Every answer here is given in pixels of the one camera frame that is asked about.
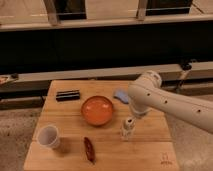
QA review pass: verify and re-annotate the dark red chili pepper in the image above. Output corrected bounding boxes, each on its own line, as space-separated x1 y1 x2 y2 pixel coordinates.
84 137 95 163

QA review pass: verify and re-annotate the blue sponge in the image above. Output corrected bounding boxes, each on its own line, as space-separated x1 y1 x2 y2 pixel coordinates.
113 89 129 104

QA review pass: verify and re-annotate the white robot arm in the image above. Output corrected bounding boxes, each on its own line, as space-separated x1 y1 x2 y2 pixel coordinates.
128 71 213 134

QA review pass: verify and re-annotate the white paper cup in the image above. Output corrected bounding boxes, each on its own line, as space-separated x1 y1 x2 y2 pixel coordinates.
36 125 60 149

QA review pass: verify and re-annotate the grey metal rail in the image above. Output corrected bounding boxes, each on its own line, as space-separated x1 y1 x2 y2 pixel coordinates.
0 61 213 93

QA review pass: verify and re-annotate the black rectangular box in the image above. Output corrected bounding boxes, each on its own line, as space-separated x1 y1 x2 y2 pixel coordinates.
56 90 80 101

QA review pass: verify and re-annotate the orange bowl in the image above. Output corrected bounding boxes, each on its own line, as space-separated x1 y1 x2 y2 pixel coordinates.
81 96 114 126

